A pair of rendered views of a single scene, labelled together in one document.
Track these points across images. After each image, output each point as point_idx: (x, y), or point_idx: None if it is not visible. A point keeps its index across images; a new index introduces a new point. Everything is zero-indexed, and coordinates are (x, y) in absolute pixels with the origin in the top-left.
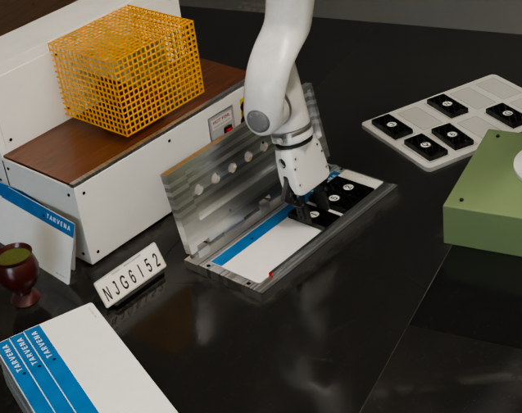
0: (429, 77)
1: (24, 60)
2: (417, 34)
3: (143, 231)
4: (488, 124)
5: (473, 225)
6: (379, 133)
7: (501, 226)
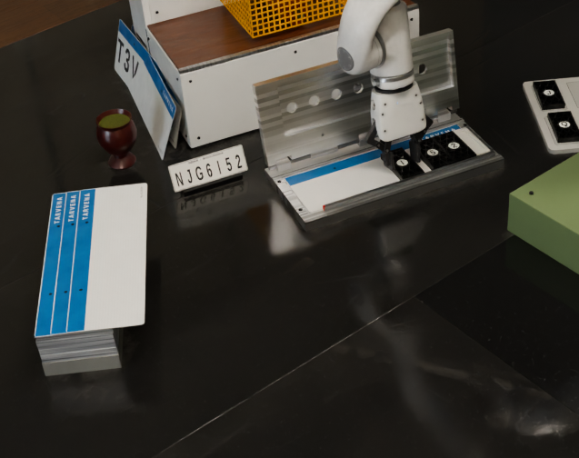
0: None
1: None
2: None
3: (254, 131)
4: None
5: (532, 222)
6: (531, 98)
7: (555, 232)
